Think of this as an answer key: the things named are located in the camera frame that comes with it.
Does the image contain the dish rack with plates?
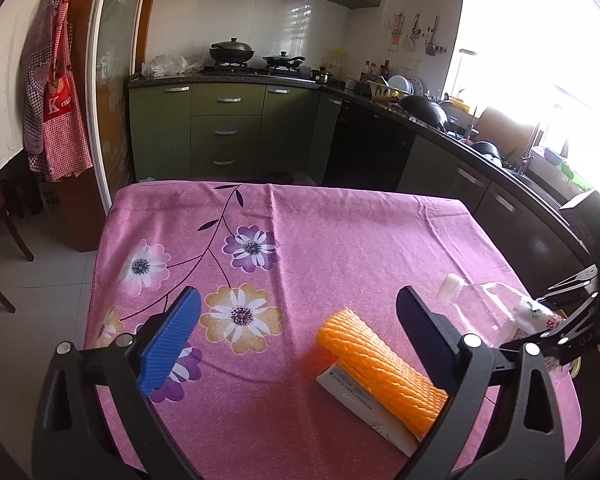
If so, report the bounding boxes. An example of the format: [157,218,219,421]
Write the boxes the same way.
[366,75,427,102]

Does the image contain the sliding door frame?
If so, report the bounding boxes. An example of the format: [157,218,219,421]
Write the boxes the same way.
[86,0,157,211]

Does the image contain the brown cutting board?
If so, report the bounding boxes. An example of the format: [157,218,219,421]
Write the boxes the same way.
[477,106,544,152]

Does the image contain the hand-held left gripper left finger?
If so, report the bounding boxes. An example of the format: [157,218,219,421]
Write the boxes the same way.
[31,284,203,480]

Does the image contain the large black wok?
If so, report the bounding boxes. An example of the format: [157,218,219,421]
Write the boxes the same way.
[397,94,449,129]

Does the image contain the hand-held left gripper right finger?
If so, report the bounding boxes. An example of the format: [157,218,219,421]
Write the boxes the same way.
[396,285,567,480]

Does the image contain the gas stove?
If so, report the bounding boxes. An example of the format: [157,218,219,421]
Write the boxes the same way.
[202,62,317,82]

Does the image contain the hanging kitchen utensils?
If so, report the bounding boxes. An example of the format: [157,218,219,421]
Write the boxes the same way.
[387,10,445,59]

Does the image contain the purple checkered apron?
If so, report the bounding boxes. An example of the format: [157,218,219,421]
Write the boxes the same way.
[19,5,56,173]

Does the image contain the clear plastic bags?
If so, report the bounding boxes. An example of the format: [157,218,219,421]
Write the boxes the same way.
[141,54,206,79]

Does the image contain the pink floral tablecloth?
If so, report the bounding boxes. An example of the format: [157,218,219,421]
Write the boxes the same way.
[84,180,582,480]

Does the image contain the black wok with lid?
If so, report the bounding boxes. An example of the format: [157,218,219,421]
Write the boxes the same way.
[209,37,257,65]

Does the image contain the red checkered apron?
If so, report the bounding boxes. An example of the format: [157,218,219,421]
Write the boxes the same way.
[41,0,95,182]

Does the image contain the steel faucet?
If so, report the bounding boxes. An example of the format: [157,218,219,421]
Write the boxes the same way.
[516,120,545,177]

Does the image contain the green kitchen cabinets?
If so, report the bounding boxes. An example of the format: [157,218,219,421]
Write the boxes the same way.
[127,79,598,291]

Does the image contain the black frying pan with lid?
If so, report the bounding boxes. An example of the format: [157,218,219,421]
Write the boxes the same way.
[262,51,306,70]

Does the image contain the clear plastic water bottle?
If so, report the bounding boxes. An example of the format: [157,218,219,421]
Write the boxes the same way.
[437,274,567,352]

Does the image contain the black pot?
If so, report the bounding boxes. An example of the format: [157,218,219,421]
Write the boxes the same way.
[471,141,503,163]

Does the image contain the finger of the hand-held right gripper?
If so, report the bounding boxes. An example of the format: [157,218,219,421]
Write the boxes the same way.
[500,287,600,372]
[547,265,600,307]

